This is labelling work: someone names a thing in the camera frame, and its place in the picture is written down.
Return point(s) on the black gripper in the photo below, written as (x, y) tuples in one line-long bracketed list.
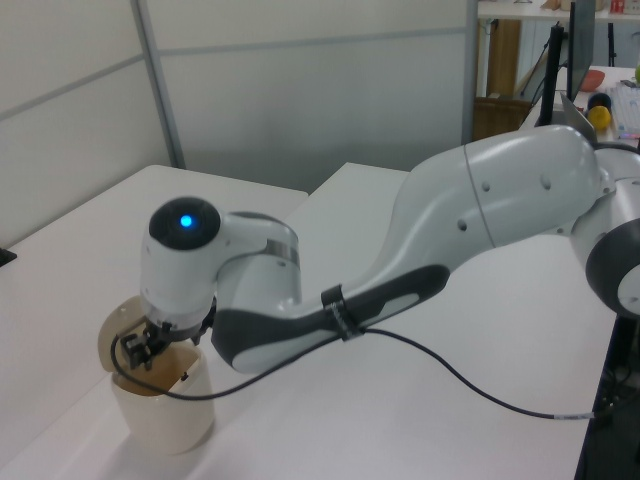
[(205, 325)]

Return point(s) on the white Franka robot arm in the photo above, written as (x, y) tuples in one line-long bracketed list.
[(500, 210)]

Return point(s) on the small white lidded bin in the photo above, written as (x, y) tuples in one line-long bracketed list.
[(165, 420)]

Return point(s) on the black clamp base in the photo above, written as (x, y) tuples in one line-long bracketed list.
[(7, 256)]

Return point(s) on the wooden cabinet panel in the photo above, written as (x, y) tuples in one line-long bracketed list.
[(504, 57)]

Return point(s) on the grey laptop lid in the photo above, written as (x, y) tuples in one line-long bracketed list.
[(580, 120)]

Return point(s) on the yellow ball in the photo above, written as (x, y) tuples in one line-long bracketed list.
[(600, 119)]

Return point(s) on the dark blue cup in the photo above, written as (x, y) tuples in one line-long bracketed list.
[(600, 100)]

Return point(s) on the orange bowl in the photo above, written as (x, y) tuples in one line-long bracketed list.
[(594, 80)]

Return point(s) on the black computer monitor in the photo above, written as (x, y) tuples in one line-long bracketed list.
[(581, 45)]

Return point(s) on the white keyboard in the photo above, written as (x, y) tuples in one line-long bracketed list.
[(627, 110)]

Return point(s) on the grey partition post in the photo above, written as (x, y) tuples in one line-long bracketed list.
[(160, 85), (470, 70)]

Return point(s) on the black table frame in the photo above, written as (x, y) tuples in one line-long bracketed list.
[(610, 450)]

